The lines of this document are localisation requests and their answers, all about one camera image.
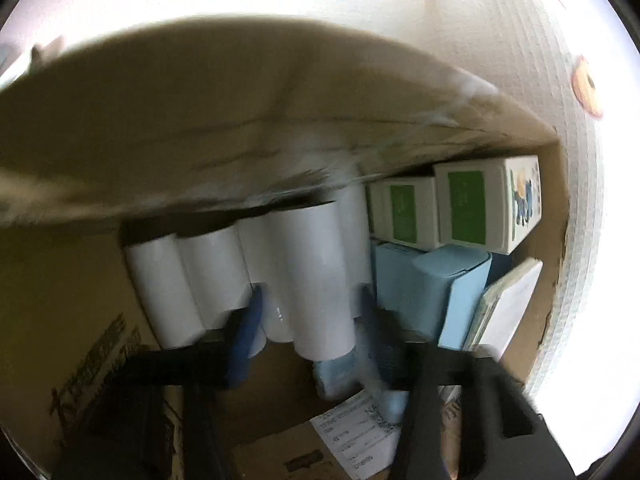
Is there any pink cartoon printed blanket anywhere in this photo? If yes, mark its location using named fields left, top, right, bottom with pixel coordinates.
left=0, top=0, right=636, bottom=466

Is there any brown cardboard box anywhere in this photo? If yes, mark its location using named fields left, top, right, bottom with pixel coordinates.
left=0, top=15, right=576, bottom=480

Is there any light blue flat packet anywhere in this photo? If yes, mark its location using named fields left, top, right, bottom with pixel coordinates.
left=314, top=352, right=411, bottom=423

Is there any white green label box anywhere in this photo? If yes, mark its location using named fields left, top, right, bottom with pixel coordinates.
left=367, top=176, right=442, bottom=251

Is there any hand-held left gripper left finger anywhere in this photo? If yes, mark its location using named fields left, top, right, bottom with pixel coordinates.
left=52, top=285, right=266, bottom=480

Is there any light blue box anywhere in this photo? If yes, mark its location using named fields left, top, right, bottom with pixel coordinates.
left=372, top=241, right=441, bottom=338
left=415, top=247, right=493, bottom=352

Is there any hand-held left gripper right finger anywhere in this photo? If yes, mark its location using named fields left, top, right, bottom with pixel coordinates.
left=357, top=290, right=576, bottom=480

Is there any white lined notebook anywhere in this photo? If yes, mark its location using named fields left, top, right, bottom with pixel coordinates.
left=462, top=257, right=544, bottom=361

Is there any white shipping label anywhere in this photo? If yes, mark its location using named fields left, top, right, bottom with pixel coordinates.
left=310, top=392, right=403, bottom=480

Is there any white cartoon print box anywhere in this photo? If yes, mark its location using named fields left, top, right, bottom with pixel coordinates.
left=433, top=155, right=543, bottom=255

